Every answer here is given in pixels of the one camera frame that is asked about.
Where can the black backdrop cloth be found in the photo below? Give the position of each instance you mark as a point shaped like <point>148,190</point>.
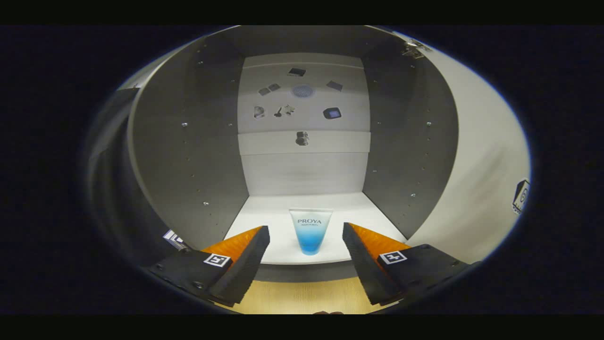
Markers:
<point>118,189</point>

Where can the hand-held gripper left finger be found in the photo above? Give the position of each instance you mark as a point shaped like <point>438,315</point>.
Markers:
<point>245,267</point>

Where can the blue and white tube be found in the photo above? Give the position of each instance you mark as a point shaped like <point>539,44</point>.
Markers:
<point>310,236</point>

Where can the white spine book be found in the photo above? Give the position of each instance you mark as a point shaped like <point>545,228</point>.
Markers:
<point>173,238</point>

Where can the grey cabinet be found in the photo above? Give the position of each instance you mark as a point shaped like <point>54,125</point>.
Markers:
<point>188,165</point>

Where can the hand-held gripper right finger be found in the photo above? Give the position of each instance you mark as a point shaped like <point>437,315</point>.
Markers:
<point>365,269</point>

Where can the metal door hinge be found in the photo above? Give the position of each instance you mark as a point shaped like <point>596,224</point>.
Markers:
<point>415,48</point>

